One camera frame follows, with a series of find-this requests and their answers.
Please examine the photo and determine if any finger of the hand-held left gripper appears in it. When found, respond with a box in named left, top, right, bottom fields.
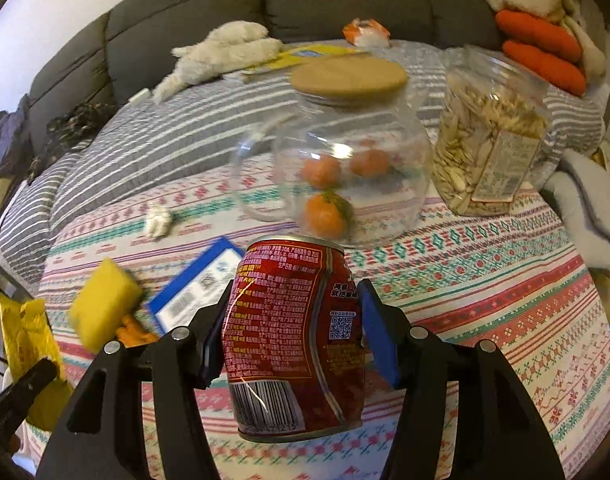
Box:
left=0, top=357, right=59, bottom=443

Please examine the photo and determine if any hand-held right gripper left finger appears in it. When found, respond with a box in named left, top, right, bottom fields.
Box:
left=37, top=280, right=236, bottom=480

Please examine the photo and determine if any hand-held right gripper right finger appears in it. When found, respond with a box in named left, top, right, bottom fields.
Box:
left=357, top=279, right=566, bottom=480

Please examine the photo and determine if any yellow plastic bag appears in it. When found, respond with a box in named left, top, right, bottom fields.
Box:
left=0, top=297, right=73, bottom=431

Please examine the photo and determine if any red drink can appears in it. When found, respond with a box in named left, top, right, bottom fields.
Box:
left=220, top=235, right=366, bottom=443

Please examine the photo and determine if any blue and white box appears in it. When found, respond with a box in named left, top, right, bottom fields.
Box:
left=149, top=236, right=246, bottom=333

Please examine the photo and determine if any scouring sponge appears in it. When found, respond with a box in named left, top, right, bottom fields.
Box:
left=69, top=258, right=143, bottom=351

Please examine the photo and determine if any patterned tablecloth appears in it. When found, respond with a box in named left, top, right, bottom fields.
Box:
left=22, top=150, right=610, bottom=480

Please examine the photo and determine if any orange fruit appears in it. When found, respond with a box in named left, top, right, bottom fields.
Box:
left=301, top=154, right=343, bottom=190
left=304, top=190, right=355, bottom=238
left=349, top=149, right=390, bottom=178

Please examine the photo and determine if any crumpled white tissue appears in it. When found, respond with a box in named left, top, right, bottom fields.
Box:
left=145, top=203, right=175, bottom=238

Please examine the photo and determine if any glass jar with cork lid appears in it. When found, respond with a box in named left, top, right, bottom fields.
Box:
left=230, top=57, right=433, bottom=248

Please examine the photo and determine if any clear plastic seed jar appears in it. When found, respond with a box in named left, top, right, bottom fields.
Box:
left=431, top=45, right=553, bottom=217

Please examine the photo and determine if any grey striped sofa cover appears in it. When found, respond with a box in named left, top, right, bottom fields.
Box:
left=0, top=42, right=606, bottom=281

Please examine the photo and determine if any purple grey blanket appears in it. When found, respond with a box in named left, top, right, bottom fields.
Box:
left=0, top=95, right=33, bottom=186

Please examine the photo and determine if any grey seat cushion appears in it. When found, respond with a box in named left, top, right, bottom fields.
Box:
left=542, top=150, right=610, bottom=281

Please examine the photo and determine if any dark plaid shirt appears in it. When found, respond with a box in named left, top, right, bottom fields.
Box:
left=27, top=102, right=118, bottom=181

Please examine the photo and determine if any yellow book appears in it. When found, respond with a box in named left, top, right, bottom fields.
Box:
left=240, top=44, right=371, bottom=83

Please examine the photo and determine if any white plush dog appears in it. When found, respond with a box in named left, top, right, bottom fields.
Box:
left=152, top=20, right=286, bottom=105

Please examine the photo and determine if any orange snack bag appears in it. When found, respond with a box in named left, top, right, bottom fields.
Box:
left=342, top=17, right=391, bottom=47

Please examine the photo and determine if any orange cushion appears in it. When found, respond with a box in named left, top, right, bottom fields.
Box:
left=502, top=40, right=587, bottom=97
left=495, top=9, right=583, bottom=63

